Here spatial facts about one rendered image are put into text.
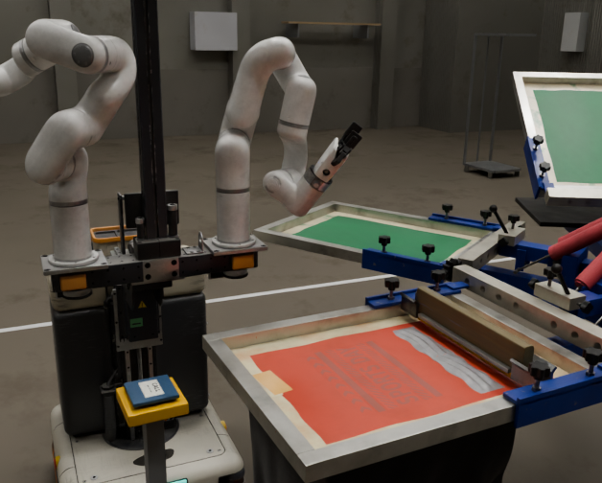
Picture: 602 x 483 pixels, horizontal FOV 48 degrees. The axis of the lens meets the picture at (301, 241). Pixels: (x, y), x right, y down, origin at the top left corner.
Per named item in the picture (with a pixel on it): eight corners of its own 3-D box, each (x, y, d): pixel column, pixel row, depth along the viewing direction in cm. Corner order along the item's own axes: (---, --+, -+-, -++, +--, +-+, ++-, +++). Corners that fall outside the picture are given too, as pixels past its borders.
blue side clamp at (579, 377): (516, 428, 139) (520, 399, 137) (499, 417, 143) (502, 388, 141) (616, 398, 152) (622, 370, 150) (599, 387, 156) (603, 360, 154)
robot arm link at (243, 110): (246, 25, 169) (247, 26, 187) (209, 166, 179) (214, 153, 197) (301, 42, 171) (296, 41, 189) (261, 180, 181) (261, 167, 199)
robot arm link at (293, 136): (301, 126, 179) (285, 201, 185) (319, 125, 190) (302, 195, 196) (273, 118, 181) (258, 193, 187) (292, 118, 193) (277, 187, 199)
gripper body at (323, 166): (306, 175, 179) (332, 143, 174) (309, 163, 188) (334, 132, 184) (328, 192, 180) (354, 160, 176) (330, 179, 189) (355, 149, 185)
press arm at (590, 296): (555, 324, 177) (558, 307, 176) (539, 316, 182) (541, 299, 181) (602, 313, 184) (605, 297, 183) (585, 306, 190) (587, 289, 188)
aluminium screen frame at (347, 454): (305, 484, 119) (306, 466, 118) (201, 349, 169) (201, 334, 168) (614, 390, 152) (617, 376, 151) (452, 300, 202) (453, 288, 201)
